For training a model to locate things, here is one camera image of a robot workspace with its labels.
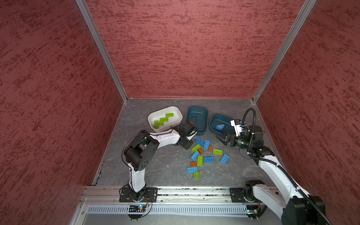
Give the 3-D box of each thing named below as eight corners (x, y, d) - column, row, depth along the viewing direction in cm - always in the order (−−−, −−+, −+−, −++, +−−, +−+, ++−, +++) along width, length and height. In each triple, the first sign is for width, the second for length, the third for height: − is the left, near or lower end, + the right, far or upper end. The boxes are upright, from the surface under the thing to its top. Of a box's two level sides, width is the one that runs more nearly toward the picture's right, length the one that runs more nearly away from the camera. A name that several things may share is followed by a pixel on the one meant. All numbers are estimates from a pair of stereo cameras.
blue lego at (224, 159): (219, 161, 88) (219, 160, 87) (224, 153, 92) (224, 152, 90) (224, 165, 87) (225, 164, 85) (229, 157, 90) (230, 156, 88)
